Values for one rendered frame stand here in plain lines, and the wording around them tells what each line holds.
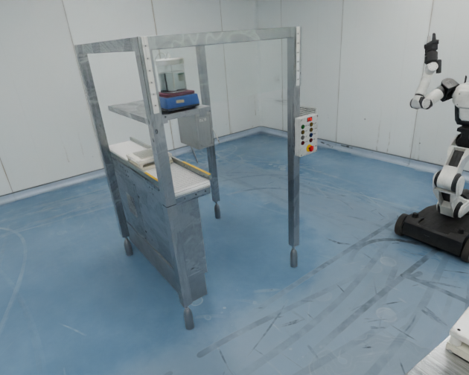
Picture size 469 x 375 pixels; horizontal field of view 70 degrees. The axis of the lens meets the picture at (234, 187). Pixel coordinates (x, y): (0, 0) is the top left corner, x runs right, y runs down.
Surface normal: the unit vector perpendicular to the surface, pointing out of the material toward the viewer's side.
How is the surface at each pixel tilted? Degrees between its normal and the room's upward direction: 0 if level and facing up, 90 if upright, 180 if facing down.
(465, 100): 90
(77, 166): 90
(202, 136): 90
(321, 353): 0
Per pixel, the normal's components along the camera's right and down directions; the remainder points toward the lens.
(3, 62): 0.61, 0.29
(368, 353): -0.07, -0.91
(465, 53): -0.79, 0.30
